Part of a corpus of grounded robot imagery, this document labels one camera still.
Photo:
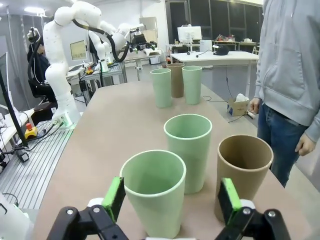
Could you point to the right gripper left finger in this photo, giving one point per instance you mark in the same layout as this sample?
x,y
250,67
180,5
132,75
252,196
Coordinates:
x,y
113,200

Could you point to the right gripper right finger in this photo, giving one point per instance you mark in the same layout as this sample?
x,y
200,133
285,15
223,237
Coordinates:
x,y
228,200

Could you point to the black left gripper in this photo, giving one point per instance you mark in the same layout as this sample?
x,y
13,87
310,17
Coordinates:
x,y
140,41

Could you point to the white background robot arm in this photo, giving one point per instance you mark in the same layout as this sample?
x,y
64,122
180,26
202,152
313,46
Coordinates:
x,y
102,52

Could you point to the person's left forearm grey sleeve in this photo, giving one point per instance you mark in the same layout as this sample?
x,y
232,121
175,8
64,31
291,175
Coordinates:
x,y
313,125

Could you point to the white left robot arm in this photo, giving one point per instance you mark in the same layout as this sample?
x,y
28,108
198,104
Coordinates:
x,y
57,75

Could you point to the person's left hand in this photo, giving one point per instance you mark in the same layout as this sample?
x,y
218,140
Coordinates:
x,y
306,146

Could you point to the person's right hand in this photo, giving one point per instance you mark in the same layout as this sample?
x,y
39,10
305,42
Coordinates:
x,y
255,105

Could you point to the white plastic tray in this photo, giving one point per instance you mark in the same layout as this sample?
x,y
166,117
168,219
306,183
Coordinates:
x,y
152,51

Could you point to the white monitor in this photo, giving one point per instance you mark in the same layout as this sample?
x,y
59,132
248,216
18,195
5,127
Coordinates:
x,y
188,33

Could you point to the black cap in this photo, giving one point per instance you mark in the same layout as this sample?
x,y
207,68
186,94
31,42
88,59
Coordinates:
x,y
221,50

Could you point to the small lit monitor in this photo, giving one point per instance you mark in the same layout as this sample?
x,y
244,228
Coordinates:
x,y
78,50

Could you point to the cardboard box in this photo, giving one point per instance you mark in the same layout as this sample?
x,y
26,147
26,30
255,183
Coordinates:
x,y
236,108

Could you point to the white crumpled paper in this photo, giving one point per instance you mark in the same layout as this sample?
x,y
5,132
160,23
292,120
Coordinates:
x,y
242,97

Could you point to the yellow emergency stop button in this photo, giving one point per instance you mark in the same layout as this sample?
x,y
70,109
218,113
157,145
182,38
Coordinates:
x,y
31,132

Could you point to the seated person in dark clothes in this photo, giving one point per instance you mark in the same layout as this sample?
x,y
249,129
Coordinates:
x,y
42,65

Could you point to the person in grey hoodie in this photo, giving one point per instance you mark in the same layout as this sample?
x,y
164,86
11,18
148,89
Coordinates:
x,y
287,62

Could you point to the black tripod pole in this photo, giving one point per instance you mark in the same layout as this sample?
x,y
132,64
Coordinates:
x,y
11,105

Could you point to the aluminium slotted base plate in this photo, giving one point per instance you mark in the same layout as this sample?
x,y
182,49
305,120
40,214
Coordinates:
x,y
30,175

